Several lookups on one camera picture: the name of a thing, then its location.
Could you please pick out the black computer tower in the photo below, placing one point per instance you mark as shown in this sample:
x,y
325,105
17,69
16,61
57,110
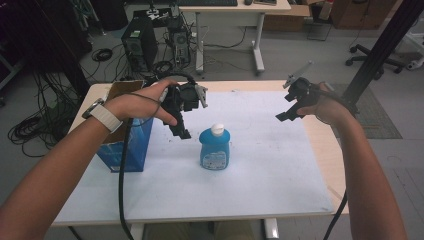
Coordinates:
x,y
138,45

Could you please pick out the black metal stand post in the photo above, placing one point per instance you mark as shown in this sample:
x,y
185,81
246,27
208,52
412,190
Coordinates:
x,y
383,50

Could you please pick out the blue bottle with white cap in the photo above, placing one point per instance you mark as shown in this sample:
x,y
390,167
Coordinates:
x,y
215,150

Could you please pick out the white table mat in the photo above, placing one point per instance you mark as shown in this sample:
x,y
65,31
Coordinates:
x,y
260,166

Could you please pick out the black device with white marks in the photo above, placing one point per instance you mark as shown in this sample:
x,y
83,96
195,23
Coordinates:
x,y
153,16

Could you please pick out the brown cardboard box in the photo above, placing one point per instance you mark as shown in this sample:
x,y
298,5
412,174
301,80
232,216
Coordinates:
x,y
286,18

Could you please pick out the person's left hand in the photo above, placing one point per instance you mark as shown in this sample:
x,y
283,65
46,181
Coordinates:
x,y
140,103

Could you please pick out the open computer chassis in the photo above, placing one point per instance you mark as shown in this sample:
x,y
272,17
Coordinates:
x,y
179,41

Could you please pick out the blue cardboard box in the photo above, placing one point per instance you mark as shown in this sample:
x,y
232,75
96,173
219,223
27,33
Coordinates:
x,y
136,146

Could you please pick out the brown wooden cabinet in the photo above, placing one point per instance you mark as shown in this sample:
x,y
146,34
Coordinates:
x,y
363,13

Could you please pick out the black office chair base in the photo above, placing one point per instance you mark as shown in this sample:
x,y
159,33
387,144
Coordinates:
x,y
373,56

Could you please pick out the wristwatch with white band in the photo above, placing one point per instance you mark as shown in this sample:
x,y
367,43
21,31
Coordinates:
x,y
106,117

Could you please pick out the black computer mouse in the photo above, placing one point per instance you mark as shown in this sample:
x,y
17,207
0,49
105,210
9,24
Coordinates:
x,y
248,2

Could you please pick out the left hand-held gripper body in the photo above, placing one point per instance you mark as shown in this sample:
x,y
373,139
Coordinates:
x,y
185,96

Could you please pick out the light wooden table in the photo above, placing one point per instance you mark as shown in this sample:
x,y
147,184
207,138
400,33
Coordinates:
x,y
325,146

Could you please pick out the white office desk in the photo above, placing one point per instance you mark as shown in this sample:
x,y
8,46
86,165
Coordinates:
x,y
233,8

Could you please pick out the grey floor mat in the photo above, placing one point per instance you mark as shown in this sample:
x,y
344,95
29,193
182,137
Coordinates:
x,y
380,123

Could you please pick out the person's right hand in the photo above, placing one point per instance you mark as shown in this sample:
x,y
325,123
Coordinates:
x,y
330,108

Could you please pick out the black keyboard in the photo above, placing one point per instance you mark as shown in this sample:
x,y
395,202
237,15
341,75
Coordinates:
x,y
206,2

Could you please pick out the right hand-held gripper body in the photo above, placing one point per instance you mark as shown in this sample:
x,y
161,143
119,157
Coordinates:
x,y
305,91

